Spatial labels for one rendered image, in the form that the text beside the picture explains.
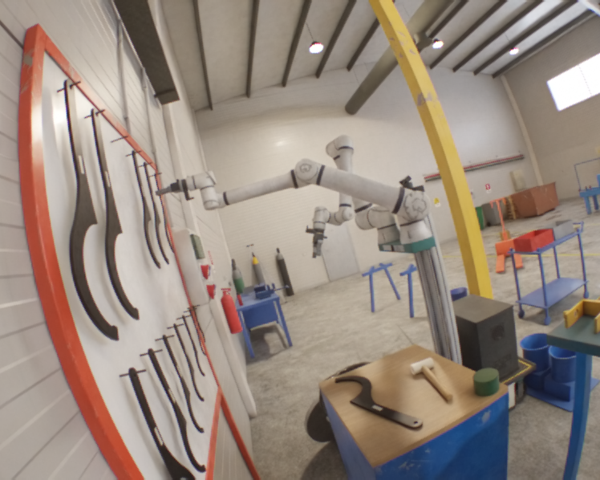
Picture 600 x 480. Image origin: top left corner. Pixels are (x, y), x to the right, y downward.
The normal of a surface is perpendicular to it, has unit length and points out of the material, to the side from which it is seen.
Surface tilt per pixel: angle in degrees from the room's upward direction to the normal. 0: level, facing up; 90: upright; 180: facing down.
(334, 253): 90
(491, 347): 90
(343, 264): 90
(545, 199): 90
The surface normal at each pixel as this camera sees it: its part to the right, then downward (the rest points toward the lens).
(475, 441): 0.18, -0.05
